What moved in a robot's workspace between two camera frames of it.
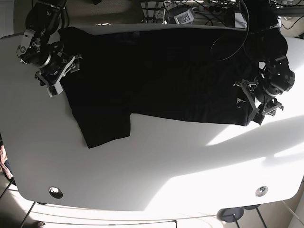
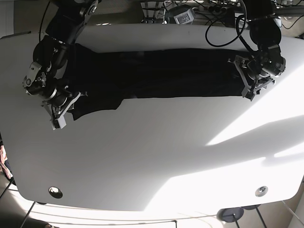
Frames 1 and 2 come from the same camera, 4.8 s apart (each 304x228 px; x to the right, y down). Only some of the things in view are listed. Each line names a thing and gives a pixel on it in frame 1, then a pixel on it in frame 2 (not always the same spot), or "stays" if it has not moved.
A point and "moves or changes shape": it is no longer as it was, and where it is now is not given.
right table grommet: x=261 y=191 stays
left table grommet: x=55 y=192 stays
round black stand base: x=226 y=214 stays
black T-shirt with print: x=182 y=72 moves or changes shape
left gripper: x=51 y=78 to x=58 y=103
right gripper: x=270 y=107 to x=255 y=84
